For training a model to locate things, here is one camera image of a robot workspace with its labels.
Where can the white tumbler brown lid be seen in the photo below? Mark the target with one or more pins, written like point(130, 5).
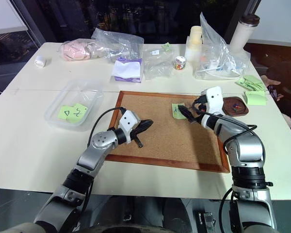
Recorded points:
point(241, 34)

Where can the black metal bracket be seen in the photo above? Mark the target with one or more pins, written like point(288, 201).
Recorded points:
point(205, 221)

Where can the clear plastic box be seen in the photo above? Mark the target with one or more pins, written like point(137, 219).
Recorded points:
point(72, 94)

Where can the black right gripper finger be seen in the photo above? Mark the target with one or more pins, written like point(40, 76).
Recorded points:
point(185, 109)
point(192, 120)

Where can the flat clear plastic bag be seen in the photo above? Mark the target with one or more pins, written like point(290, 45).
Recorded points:
point(157, 63)

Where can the white tape roll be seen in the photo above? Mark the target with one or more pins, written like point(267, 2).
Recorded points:
point(40, 61)

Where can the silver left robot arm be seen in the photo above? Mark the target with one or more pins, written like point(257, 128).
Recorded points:
point(97, 143)

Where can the green sticky note pad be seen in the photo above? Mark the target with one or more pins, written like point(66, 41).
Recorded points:
point(255, 98)

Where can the crumpled clear plastic bag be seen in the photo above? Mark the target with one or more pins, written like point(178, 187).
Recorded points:
point(118, 42)

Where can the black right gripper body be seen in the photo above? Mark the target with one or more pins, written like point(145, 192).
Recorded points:
point(200, 108)

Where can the green note with zigzag mark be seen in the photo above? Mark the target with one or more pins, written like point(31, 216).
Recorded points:
point(78, 112)

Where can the green note with triangle mark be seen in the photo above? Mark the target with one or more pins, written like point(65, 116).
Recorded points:
point(66, 112)

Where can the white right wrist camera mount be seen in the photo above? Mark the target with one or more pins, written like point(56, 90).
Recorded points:
point(214, 98)

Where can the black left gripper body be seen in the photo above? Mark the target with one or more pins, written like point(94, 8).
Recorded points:
point(137, 128)

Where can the cream stacked plastic containers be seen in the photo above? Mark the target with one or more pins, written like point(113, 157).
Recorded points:
point(195, 41)

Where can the bystander bare hand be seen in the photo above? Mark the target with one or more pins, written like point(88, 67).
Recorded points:
point(269, 80)

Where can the dark wooden tray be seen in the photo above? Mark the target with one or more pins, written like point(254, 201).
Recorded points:
point(230, 111)

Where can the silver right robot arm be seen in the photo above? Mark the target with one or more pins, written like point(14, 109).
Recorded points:
point(245, 148)

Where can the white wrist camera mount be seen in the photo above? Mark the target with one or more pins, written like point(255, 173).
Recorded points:
point(127, 121)
point(214, 98)

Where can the green note with blue scribble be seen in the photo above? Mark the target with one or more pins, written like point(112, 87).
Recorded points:
point(176, 115)

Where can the scribbled green notes pile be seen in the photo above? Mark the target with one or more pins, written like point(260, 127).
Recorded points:
point(251, 82)

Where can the pink item in bag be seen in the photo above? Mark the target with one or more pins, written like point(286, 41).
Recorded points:
point(74, 49)

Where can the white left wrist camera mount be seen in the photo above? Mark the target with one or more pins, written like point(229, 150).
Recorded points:
point(127, 121)

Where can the small crumpled green note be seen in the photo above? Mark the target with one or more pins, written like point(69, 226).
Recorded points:
point(166, 46)

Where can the purple tissue pack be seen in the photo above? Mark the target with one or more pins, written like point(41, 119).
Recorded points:
point(128, 70)

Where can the wood framed cork board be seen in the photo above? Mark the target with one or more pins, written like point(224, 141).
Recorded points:
point(165, 140)

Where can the small jar of pushpins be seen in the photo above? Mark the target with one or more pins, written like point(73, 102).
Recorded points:
point(180, 63)

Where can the seated person dark clothes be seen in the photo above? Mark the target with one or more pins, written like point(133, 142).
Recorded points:
point(286, 80)

